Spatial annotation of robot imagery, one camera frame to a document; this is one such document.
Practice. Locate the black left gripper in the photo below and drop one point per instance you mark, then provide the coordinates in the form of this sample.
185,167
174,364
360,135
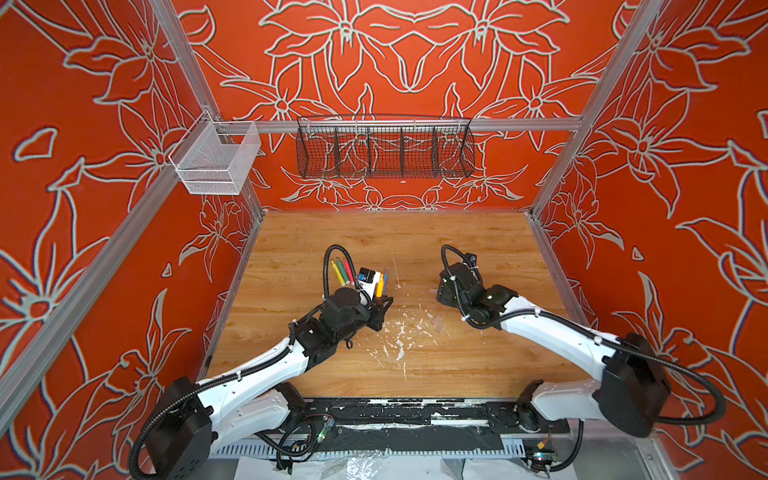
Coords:
376,310

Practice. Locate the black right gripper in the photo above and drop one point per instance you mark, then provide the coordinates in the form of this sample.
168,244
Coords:
443,292

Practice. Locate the orange pen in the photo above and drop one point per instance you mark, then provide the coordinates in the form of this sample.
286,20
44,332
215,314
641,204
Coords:
379,288

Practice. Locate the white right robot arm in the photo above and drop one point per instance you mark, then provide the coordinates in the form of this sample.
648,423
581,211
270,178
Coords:
628,383

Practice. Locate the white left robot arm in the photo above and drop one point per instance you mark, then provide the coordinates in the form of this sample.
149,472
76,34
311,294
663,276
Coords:
191,420

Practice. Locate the pink pen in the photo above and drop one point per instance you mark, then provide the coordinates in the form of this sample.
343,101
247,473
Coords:
348,268

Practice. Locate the green pen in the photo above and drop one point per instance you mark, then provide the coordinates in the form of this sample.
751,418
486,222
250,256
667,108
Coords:
342,267

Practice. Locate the yellow pen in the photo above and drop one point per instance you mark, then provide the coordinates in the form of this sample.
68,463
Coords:
338,272

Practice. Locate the white mesh basket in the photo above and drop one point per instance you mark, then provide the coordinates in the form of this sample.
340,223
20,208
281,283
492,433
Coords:
215,158

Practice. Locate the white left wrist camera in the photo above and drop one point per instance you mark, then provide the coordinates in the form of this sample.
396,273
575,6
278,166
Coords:
368,279

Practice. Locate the aluminium frame post right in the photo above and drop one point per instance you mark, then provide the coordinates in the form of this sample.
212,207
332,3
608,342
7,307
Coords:
626,47

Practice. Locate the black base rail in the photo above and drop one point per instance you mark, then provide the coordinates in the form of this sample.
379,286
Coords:
420,425

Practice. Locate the black wire basket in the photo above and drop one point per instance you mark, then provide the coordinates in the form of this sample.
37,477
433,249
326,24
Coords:
364,146

